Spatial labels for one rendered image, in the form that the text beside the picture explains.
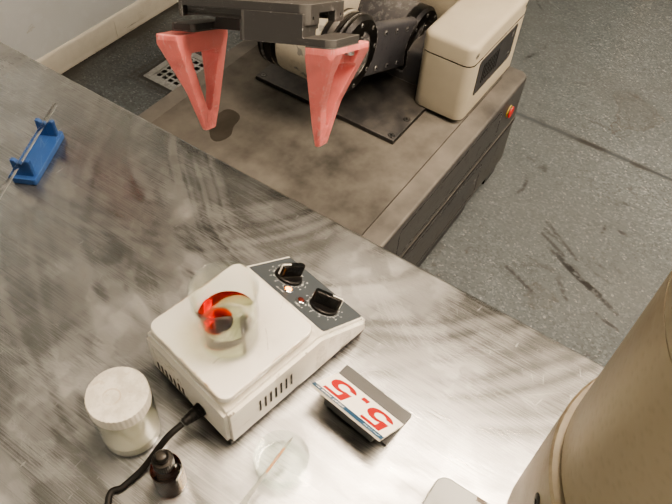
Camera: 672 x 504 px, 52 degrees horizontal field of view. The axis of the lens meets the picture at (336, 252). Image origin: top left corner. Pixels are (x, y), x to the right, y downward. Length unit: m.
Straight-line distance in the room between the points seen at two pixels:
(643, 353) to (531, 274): 1.71
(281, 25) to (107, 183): 0.54
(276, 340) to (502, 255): 1.28
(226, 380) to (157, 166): 0.41
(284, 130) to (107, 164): 0.69
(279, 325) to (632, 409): 0.54
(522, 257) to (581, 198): 0.31
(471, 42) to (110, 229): 0.93
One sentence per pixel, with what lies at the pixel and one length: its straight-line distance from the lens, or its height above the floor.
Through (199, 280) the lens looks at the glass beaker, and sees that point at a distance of 0.64.
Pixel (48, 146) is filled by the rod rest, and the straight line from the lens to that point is 1.03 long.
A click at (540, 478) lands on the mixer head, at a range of 0.24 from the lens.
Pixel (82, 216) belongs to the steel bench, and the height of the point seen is 0.75.
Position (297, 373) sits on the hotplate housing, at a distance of 0.71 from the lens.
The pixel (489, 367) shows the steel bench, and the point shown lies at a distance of 0.79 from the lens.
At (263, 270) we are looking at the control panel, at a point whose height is 0.81.
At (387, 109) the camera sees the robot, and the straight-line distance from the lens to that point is 1.66.
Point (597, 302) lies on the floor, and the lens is 1.89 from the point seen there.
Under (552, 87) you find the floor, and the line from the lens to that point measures 2.51.
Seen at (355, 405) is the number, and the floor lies 0.78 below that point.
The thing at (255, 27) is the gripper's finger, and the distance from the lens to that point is 0.48.
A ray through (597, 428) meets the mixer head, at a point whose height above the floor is 1.25.
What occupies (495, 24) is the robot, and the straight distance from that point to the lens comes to 1.64.
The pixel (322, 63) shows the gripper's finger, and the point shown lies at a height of 1.15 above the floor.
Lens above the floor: 1.41
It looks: 51 degrees down
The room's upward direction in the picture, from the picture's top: 4 degrees clockwise
